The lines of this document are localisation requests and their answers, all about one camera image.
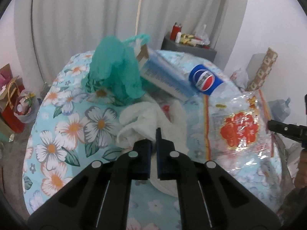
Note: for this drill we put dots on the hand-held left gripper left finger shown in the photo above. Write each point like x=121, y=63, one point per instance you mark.
x=144, y=158

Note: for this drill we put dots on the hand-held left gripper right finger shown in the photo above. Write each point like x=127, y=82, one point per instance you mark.
x=159, y=153

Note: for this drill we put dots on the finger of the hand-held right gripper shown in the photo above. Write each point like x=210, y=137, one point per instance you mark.
x=283, y=129

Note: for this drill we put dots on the white cloth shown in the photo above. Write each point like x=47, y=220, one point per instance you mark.
x=144, y=119

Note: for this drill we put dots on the clear bag with red print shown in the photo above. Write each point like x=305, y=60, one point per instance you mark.
x=239, y=129

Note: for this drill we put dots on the blue white carton box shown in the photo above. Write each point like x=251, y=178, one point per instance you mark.
x=165, y=76

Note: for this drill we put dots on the blue label plastic bottle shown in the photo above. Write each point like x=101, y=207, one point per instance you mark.
x=203, y=76

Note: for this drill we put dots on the green plastic bag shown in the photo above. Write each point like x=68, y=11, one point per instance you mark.
x=112, y=64

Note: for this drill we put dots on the blue water jug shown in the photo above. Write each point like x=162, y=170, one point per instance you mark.
x=280, y=110

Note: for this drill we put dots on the patterned paper roll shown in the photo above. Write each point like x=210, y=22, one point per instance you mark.
x=263, y=69

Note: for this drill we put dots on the white plastic bag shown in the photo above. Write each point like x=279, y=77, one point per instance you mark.
x=239, y=77

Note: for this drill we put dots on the floral blue tablecloth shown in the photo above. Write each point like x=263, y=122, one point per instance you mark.
x=60, y=129

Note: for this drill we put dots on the grey cabinet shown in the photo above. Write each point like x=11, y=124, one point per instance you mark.
x=191, y=52

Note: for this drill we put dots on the small white bottle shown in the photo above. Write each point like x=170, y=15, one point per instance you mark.
x=179, y=38

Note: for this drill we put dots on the pile of snack packets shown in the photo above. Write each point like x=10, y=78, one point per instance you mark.
x=190, y=39

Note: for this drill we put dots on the clear plastic bag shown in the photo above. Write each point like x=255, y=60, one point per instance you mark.
x=203, y=34

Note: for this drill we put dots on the red candle jar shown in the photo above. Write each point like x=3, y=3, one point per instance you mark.
x=174, y=30

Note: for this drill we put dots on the clear wrapped gift bundle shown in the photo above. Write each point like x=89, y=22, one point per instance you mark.
x=26, y=107

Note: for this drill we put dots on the red gift bag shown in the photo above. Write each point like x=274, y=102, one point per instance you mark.
x=12, y=117

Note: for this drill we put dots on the thin beige pole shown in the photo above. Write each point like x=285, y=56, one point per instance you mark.
x=139, y=9

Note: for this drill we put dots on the white curtain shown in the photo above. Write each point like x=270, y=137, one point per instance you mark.
x=84, y=16

